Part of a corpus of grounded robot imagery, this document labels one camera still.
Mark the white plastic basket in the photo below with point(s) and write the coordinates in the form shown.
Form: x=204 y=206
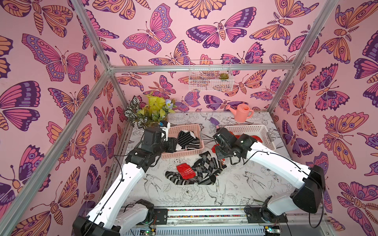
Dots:
x=256 y=129

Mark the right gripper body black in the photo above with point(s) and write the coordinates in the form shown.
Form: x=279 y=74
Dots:
x=220 y=148

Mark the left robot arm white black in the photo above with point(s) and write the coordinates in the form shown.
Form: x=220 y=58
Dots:
x=105 y=218

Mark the pink plastic basket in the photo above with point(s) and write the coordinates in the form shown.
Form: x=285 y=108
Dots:
x=173 y=132

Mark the black pinstripe sock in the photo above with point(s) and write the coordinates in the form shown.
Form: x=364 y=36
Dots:
x=185 y=137

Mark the purple pink garden trowel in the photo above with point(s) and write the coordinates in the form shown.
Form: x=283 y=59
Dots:
x=215 y=122

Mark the red patterned sock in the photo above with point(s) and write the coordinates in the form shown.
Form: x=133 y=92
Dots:
x=186 y=171

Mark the black white striped sock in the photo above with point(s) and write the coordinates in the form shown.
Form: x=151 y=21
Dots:
x=193 y=145
x=177 y=179

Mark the artificial plant bouquet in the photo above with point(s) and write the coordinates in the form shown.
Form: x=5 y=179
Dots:
x=143 y=115

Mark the white wire wall basket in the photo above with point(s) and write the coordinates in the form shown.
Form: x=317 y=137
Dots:
x=206 y=78

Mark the pink watering can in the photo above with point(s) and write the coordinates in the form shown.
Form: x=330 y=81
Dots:
x=241 y=113

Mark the black plaid sock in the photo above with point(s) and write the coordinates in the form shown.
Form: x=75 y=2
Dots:
x=208 y=166

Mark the small green succulent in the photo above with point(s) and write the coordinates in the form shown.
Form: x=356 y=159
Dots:
x=224 y=76

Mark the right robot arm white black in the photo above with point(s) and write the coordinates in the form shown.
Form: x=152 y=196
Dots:
x=308 y=183

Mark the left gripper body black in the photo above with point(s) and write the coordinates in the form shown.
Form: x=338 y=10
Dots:
x=166 y=147

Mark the red snowflake santa sock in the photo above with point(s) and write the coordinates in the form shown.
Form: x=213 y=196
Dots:
x=257 y=138

